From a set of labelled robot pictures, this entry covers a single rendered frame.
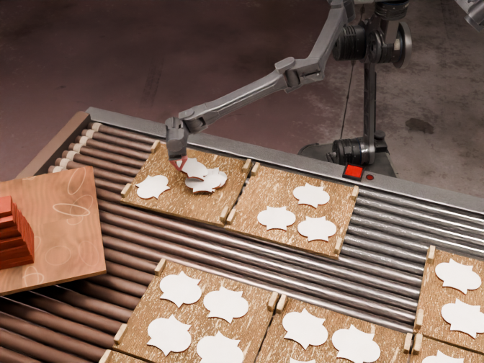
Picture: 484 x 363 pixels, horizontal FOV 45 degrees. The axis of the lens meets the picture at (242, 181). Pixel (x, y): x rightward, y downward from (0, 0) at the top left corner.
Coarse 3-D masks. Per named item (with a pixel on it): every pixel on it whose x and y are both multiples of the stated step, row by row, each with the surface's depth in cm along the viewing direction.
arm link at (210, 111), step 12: (288, 60) 197; (276, 72) 199; (252, 84) 200; (264, 84) 198; (276, 84) 198; (288, 84) 202; (228, 96) 200; (240, 96) 198; (252, 96) 199; (264, 96) 200; (192, 108) 201; (204, 108) 199; (216, 108) 198; (228, 108) 199; (192, 120) 198; (204, 120) 203; (192, 132) 202
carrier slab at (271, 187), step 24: (264, 168) 229; (264, 192) 219; (288, 192) 219; (336, 192) 218; (240, 216) 210; (312, 216) 210; (336, 216) 210; (264, 240) 204; (288, 240) 202; (336, 240) 202
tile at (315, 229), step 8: (304, 224) 206; (312, 224) 206; (320, 224) 206; (328, 224) 206; (304, 232) 203; (312, 232) 203; (320, 232) 203; (328, 232) 203; (312, 240) 201; (320, 240) 201
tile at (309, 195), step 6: (306, 186) 220; (312, 186) 220; (294, 192) 217; (300, 192) 217; (306, 192) 217; (312, 192) 217; (318, 192) 217; (324, 192) 217; (300, 198) 215; (306, 198) 215; (312, 198) 215; (318, 198) 215; (324, 198) 215; (300, 204) 214; (306, 204) 213; (312, 204) 213; (318, 204) 213; (324, 204) 213
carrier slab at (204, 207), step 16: (160, 160) 232; (208, 160) 232; (224, 160) 232; (240, 160) 232; (144, 176) 226; (176, 176) 225; (240, 176) 225; (176, 192) 219; (192, 192) 219; (208, 192) 219; (224, 192) 219; (144, 208) 215; (160, 208) 213; (176, 208) 213; (192, 208) 213; (208, 208) 213; (224, 224) 208
